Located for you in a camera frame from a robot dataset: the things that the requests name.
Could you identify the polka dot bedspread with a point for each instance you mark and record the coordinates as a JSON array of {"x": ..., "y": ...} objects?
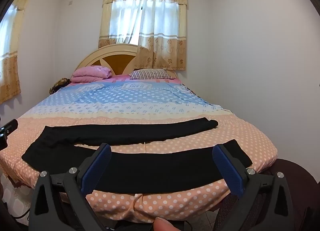
[{"x": 125, "y": 101}]

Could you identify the striped pillow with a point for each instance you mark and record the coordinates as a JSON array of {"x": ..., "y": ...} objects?
[{"x": 152, "y": 74}]

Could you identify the folded pink blanket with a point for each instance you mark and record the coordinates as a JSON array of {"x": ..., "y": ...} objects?
[{"x": 91, "y": 74}]

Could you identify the cream wooden headboard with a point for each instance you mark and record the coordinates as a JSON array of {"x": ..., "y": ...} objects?
[{"x": 120, "y": 65}]

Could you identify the brown patterned bag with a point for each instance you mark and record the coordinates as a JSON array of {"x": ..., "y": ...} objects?
[{"x": 58, "y": 85}]

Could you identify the white floral bed skirt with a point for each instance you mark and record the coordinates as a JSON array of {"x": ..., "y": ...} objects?
[{"x": 10, "y": 192}]

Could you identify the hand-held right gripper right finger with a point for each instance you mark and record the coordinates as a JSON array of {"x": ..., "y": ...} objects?
[{"x": 228, "y": 168}]

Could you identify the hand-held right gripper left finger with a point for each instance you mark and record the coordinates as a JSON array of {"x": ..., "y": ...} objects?
[{"x": 96, "y": 171}]

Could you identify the black pants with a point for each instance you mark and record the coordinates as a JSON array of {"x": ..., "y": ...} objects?
[{"x": 150, "y": 168}]

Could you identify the beige floral side curtain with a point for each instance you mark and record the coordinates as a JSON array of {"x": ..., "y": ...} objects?
[{"x": 10, "y": 76}]

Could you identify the dark mesh chair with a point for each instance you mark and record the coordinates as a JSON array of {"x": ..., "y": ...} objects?
[{"x": 297, "y": 171}]

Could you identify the beige floral window curtain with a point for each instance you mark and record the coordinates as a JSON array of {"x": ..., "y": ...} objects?
[{"x": 167, "y": 46}]

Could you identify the person's right hand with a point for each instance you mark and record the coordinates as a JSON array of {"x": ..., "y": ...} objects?
[{"x": 165, "y": 224}]

